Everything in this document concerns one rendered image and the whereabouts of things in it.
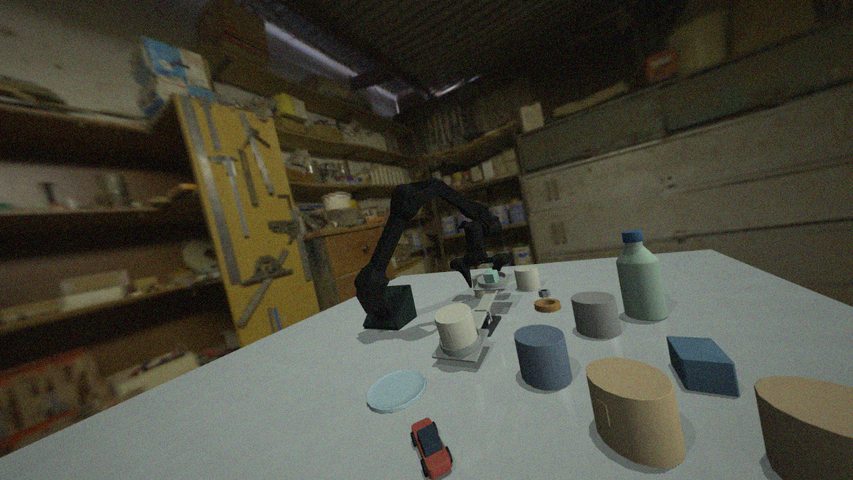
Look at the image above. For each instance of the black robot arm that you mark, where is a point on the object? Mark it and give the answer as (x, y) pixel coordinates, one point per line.
(406, 201)

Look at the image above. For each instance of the tan ring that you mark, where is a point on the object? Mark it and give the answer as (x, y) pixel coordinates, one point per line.
(547, 305)

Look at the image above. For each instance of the pale green cube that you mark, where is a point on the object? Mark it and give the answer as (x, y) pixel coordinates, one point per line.
(491, 276)

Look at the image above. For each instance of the red toy car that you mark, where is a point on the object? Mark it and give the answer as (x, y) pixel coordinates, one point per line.
(436, 458)

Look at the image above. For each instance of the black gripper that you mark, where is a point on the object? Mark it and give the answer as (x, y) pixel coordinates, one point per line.
(499, 260)

